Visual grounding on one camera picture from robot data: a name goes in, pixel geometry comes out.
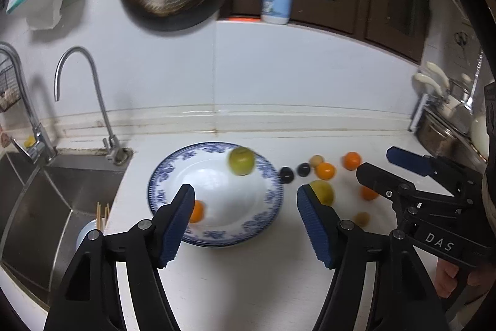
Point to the stainless steel sink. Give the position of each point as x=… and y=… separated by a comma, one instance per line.
x=38, y=207

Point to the blue and white patterned plate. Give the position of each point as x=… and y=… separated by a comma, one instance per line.
x=232, y=199

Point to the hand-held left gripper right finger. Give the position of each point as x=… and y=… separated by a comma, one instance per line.
x=314, y=228

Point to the dark purple plum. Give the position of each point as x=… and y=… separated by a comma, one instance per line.
x=286, y=175
x=303, y=169

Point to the steel gooseneck faucet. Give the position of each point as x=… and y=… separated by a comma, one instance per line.
x=99, y=92

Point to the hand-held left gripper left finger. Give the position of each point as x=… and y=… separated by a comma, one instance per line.
x=176, y=228

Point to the wooden chopstick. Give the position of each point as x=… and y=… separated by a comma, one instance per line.
x=98, y=214
x=107, y=212

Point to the white plastic bag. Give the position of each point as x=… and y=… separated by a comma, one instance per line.
x=46, y=15

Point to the steel sink mixer faucet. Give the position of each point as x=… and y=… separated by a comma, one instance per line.
x=28, y=110

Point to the orange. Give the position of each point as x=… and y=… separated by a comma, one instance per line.
x=197, y=211
x=324, y=171
x=369, y=193
x=352, y=160

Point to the green apple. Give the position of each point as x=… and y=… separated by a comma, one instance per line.
x=241, y=161
x=326, y=192

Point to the person's right hand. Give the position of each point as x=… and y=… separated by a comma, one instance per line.
x=445, y=276

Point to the small yellow object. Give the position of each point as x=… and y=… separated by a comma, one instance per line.
x=29, y=141

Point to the yellow-brown round fruit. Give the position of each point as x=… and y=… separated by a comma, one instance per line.
x=316, y=160
x=362, y=218

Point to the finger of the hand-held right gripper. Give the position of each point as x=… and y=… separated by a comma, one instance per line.
x=374, y=176
x=409, y=161

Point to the stainless steel pot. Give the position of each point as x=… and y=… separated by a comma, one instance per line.
x=438, y=129

